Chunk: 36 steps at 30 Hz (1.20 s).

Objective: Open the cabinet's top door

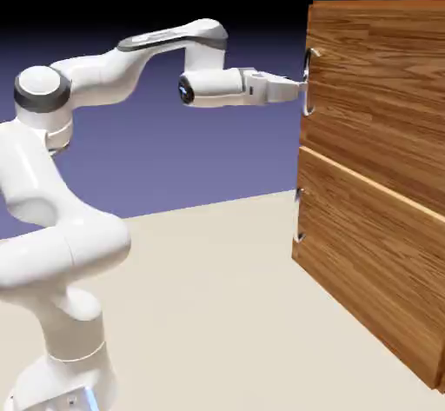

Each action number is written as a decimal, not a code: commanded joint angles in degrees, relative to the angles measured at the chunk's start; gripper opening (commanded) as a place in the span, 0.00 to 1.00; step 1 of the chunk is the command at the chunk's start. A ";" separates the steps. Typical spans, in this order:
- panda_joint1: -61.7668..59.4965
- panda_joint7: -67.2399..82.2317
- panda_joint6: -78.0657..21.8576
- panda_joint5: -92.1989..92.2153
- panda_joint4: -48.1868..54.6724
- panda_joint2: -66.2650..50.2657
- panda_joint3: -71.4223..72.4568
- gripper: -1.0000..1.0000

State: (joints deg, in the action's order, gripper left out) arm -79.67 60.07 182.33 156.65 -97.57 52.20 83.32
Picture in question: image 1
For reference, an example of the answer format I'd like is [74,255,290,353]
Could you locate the small wooden cabinet door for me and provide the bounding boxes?
[290,145,445,390]

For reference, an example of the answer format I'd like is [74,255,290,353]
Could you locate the short curved metal handle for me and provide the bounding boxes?
[292,186,307,244]

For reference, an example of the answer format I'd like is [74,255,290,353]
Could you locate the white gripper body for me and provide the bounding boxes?
[265,72,300,103]

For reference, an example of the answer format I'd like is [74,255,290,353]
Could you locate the wooden cabinet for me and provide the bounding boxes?
[290,0,445,394]

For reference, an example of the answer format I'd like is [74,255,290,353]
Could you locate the long curved metal handle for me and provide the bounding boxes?
[301,47,322,117]

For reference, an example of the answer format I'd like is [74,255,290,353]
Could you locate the large wooden cabinet door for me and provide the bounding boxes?
[299,0,445,216]

